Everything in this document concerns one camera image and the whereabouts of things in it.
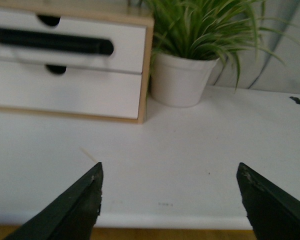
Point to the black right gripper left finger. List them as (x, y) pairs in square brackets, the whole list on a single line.
[(71, 216)]

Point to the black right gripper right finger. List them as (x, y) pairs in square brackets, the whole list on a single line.
[(272, 212)]

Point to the white drawer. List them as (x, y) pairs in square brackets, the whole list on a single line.
[(78, 91), (128, 42)]

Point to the grey curtain backdrop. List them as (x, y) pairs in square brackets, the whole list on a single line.
[(264, 71)]

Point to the white plant pot right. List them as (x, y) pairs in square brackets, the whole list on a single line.
[(179, 82)]

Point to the green spider plant right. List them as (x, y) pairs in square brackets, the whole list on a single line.
[(207, 29)]

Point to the black drawer handle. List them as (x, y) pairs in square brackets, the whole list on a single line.
[(56, 42)]

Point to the wooden drawer cabinet frame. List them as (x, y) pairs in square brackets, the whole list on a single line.
[(114, 11)]

